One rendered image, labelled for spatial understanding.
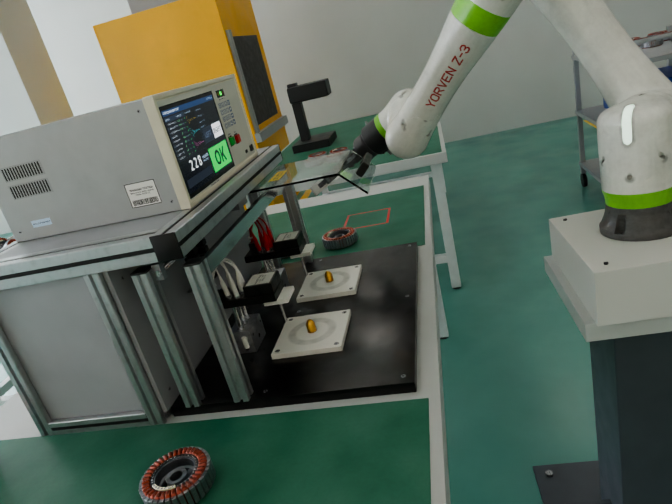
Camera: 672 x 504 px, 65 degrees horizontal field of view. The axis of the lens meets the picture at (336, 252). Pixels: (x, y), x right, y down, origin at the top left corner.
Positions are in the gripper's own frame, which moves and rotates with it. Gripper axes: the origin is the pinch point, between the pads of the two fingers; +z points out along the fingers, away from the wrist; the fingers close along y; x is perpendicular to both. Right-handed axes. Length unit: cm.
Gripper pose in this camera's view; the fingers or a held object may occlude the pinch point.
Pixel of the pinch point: (325, 182)
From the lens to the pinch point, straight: 161.6
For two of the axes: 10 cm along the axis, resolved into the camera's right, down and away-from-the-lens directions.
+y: 4.1, -4.3, 8.0
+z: -6.5, 4.8, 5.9
